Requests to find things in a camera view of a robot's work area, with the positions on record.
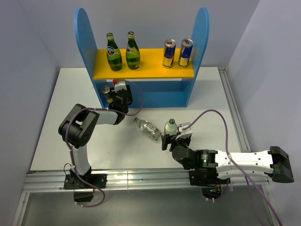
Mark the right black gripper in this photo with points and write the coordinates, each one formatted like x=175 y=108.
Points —
x=168 y=139

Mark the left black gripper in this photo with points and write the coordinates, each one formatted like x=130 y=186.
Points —
x=113 y=93

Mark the clear water bottle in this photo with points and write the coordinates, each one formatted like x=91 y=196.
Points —
x=170 y=128
x=148 y=129

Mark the black can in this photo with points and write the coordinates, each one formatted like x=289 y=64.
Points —
x=106 y=91

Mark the green glass bottle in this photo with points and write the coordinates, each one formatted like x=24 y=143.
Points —
x=133 y=57
x=113 y=53

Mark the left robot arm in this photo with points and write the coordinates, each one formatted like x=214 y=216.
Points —
x=77 y=128

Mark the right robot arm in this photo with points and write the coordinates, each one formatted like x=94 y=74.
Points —
x=211 y=167

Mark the blue and yellow wooden shelf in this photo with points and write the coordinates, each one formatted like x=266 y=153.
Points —
x=157 y=86

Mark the red bull can left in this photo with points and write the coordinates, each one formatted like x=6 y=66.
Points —
x=169 y=53

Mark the red bull can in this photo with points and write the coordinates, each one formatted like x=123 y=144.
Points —
x=185 y=52
x=169 y=53

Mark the red bull can right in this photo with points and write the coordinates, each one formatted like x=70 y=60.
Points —
x=185 y=52

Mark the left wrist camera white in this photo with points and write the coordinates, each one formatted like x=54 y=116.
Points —
x=119 y=85

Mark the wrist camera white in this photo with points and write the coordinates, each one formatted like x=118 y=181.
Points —
x=184 y=131
x=119 y=85

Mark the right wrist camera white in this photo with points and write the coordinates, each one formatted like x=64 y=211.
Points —
x=184 y=131

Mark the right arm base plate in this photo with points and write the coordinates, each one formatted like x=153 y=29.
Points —
x=206 y=178

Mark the aluminium right side rail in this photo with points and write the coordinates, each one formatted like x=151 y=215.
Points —
x=237 y=122

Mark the aluminium rail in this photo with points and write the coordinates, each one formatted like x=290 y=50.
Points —
x=237 y=122
x=53 y=181

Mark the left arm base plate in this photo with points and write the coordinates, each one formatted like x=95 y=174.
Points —
x=72 y=182

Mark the aluminium front rail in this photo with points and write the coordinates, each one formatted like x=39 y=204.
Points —
x=53 y=181

